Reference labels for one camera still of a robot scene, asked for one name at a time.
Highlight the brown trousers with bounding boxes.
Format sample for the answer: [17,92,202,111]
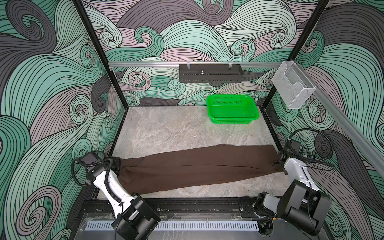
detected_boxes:
[118,144,283,195]

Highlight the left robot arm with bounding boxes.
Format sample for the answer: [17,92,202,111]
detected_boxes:
[78,152,161,240]

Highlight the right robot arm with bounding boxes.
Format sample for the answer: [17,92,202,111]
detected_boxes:
[254,139,331,237]

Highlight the green plastic basket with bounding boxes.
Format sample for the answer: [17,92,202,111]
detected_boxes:
[207,95,260,124]

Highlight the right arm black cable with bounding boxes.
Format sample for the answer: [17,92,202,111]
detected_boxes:
[283,128,335,169]

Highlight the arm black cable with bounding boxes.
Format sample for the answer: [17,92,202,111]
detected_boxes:
[70,149,124,205]
[283,128,335,169]

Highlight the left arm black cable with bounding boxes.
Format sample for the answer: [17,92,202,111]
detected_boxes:
[70,149,124,205]

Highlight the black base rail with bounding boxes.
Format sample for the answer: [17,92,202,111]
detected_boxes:
[80,197,319,220]

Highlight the white slotted cable duct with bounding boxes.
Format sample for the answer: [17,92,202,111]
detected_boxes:
[84,220,259,232]

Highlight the clear acrylic wall holder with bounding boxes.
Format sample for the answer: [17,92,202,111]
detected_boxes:
[272,61,316,110]

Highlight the aluminium rail right wall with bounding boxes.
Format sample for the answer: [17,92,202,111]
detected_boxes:
[296,63,384,177]

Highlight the aluminium rail wall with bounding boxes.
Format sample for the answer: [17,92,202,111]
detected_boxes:
[108,61,282,68]
[296,63,384,177]

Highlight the aluminium rail back wall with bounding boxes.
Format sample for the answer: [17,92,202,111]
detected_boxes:
[108,61,282,68]

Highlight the black perforated wall tray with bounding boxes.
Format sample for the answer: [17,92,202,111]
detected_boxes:
[179,65,244,87]

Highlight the black frame post right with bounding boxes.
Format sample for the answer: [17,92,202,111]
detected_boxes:
[261,0,330,109]

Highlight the black frame post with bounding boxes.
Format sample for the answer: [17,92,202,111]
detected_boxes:
[73,0,129,112]
[261,0,330,109]

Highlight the black frame post left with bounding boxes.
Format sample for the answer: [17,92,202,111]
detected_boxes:
[73,0,129,112]

